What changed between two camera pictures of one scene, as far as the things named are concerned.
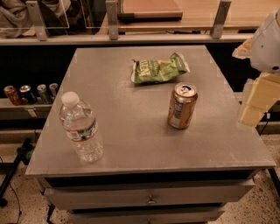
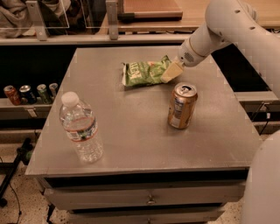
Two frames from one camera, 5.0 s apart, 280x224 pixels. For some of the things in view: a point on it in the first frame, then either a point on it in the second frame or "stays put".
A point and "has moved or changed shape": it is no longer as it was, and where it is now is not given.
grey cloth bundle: [16, 18] stays put
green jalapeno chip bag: [148, 71] has moved or changed shape
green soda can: [43, 94] stays put
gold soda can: [182, 106] stays put
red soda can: [12, 94] stays put
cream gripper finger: [265, 92] -> [192, 52]
